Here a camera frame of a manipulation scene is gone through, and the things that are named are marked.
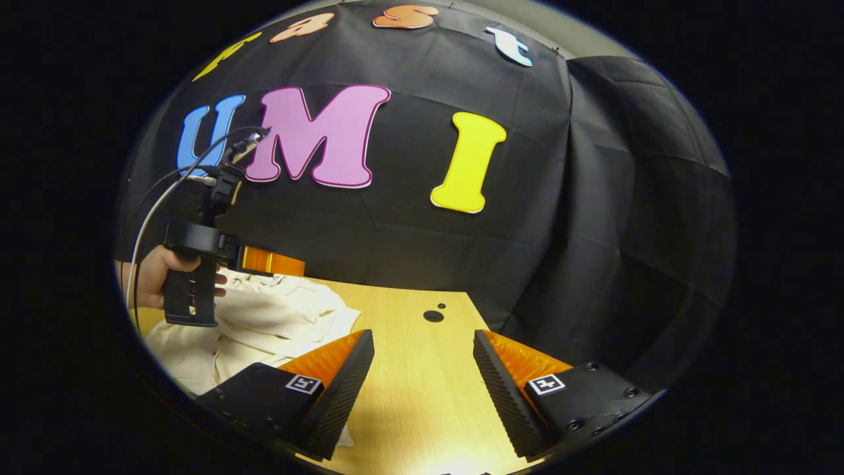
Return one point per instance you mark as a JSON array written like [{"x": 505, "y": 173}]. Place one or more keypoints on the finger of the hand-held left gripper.
[{"x": 273, "y": 262}]

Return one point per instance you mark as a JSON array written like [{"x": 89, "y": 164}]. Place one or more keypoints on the black backdrop cloth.
[{"x": 409, "y": 244}]

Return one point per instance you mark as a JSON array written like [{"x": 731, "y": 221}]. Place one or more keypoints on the white button shirt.
[{"x": 277, "y": 316}]

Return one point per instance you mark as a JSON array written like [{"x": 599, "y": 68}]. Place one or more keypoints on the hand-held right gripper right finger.
[{"x": 504, "y": 396}]

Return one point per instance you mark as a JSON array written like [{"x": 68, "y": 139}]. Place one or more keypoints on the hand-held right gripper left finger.
[{"x": 343, "y": 389}]

